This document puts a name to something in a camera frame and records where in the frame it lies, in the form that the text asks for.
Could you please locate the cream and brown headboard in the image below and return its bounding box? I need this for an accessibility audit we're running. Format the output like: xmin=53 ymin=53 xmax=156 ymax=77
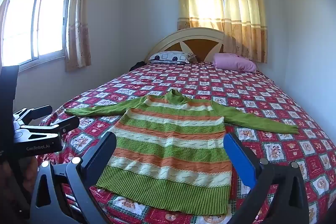
xmin=144 ymin=28 xmax=237 ymax=64

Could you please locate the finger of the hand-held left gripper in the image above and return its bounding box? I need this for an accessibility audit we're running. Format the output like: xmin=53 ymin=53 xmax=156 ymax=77
xmin=13 ymin=105 xmax=53 ymax=126
xmin=21 ymin=116 xmax=80 ymax=140

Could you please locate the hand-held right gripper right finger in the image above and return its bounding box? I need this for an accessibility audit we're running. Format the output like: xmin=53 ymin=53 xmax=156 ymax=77
xmin=223 ymin=133 xmax=310 ymax=224

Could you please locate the dark cloth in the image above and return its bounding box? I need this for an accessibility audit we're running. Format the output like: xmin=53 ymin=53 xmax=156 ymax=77
xmin=129 ymin=61 xmax=145 ymax=72

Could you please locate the green orange striped sweater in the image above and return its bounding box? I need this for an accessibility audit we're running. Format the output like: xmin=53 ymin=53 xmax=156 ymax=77
xmin=64 ymin=89 xmax=300 ymax=215

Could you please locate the sliding glass window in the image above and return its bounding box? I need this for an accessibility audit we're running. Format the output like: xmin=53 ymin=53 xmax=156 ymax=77
xmin=0 ymin=0 xmax=76 ymax=72

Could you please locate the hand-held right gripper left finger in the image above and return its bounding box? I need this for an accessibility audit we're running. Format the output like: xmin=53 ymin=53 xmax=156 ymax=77
xmin=29 ymin=132 xmax=117 ymax=224

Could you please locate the white patterned pillow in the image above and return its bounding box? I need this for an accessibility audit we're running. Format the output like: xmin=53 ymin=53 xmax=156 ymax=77
xmin=149 ymin=51 xmax=191 ymax=64

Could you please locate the red printed bear bedspread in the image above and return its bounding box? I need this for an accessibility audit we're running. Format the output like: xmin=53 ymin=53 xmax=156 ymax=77
xmin=37 ymin=61 xmax=336 ymax=224

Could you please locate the pink pillow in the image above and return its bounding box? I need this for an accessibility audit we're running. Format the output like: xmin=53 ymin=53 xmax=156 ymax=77
xmin=212 ymin=53 xmax=257 ymax=73

